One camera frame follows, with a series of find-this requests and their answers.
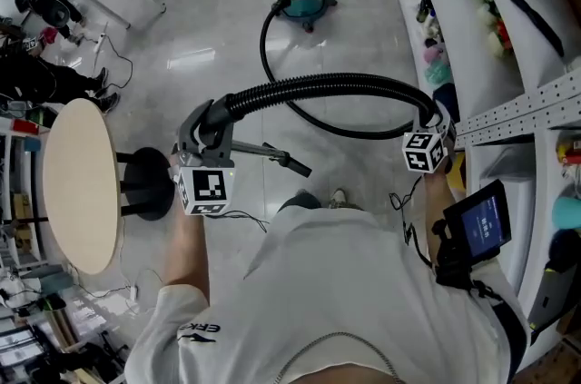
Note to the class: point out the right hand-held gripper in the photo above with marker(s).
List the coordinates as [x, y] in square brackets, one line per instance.
[422, 150]

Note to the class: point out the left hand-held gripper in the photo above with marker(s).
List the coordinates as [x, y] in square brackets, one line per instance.
[209, 189]

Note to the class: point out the metal wand with black nozzle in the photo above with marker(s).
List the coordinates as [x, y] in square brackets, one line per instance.
[295, 166]

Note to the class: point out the person's left forearm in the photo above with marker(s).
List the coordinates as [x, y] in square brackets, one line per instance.
[186, 246]

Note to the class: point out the person's right forearm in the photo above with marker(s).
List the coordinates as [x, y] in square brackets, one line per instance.
[440, 200]

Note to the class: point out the dark blue soft item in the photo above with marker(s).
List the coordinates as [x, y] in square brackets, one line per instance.
[447, 98]

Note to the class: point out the teal soft item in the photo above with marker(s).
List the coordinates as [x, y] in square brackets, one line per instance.
[438, 75]

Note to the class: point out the white metal shelf rack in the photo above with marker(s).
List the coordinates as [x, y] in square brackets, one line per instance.
[495, 101]

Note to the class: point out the yellow bin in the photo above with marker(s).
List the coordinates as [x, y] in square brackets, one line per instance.
[456, 171]

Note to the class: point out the pink soft item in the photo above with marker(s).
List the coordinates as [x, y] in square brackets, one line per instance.
[433, 55]

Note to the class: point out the artificial flowers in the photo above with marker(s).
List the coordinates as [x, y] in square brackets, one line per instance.
[492, 23]

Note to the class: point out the dark blue trousers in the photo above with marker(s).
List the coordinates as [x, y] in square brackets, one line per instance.
[299, 200]

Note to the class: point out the black handheld tool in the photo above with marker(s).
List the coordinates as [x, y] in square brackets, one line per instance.
[538, 23]

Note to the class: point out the round wooden table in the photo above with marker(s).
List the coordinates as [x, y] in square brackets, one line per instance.
[81, 182]

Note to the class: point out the white sneaker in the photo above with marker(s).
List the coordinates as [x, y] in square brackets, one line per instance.
[338, 198]

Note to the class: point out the white power strip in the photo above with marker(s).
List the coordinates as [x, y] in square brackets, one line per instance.
[100, 39]
[133, 292]

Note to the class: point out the red box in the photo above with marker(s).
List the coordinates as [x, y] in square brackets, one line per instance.
[25, 125]

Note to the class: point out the white t-shirt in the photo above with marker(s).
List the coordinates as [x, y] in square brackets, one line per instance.
[340, 291]

